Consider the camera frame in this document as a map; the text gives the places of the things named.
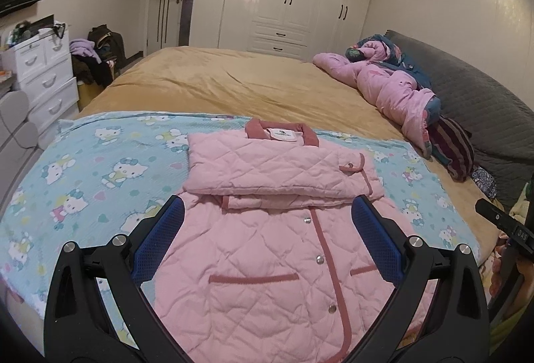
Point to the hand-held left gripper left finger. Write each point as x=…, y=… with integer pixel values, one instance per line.
x=160, y=237

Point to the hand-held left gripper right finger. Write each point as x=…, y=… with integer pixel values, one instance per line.
x=375, y=237

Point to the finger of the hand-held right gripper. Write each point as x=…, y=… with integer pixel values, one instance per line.
x=494, y=215

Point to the pink quilted jacket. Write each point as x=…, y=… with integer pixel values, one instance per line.
x=258, y=242

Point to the dark clothes and bag pile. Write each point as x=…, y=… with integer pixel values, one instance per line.
x=109, y=43

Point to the purple clothes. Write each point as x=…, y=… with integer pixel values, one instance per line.
x=83, y=49

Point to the dark floral cloth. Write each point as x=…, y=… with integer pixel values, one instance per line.
x=484, y=181

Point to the dark striped pillow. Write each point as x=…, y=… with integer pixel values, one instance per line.
x=454, y=150

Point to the blue cartoon printed blanket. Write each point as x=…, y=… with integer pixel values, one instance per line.
x=83, y=162

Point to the grey quilted headboard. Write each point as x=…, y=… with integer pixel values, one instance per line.
x=479, y=96

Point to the crumpled pink quilted garment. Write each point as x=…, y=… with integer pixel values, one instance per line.
x=384, y=87

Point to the tan bed cover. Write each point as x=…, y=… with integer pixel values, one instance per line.
x=233, y=83

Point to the grey chair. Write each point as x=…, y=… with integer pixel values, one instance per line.
x=16, y=125

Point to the white drawer unit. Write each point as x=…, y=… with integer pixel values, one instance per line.
x=46, y=83

